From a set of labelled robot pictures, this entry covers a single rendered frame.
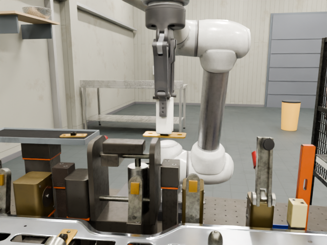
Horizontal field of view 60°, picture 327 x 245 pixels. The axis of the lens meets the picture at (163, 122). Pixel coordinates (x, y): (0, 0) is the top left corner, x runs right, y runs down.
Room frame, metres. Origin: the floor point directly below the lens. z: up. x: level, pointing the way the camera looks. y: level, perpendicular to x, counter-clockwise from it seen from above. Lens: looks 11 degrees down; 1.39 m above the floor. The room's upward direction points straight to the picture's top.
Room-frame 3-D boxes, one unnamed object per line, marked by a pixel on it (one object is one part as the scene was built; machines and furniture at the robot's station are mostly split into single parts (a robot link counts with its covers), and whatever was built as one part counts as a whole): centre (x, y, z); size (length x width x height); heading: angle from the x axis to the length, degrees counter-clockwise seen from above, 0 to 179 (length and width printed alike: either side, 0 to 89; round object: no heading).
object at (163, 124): (0.54, 0.00, 1.29); 0.03 x 0.01 x 0.07; 81
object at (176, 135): (0.55, 0.00, 1.26); 0.08 x 0.04 x 0.01; 81
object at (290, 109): (6.17, -2.80, 0.32); 0.39 x 0.39 x 0.64
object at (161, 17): (0.55, 0.00, 1.45); 0.08 x 0.07 x 0.09; 171
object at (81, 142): (0.94, 0.42, 1.16); 0.37 x 0.14 x 0.02; 83
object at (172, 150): (1.32, -0.02, 0.92); 0.18 x 0.16 x 0.22; 85
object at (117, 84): (6.11, 0.60, 0.55); 2.15 x 0.84 x 1.11; 79
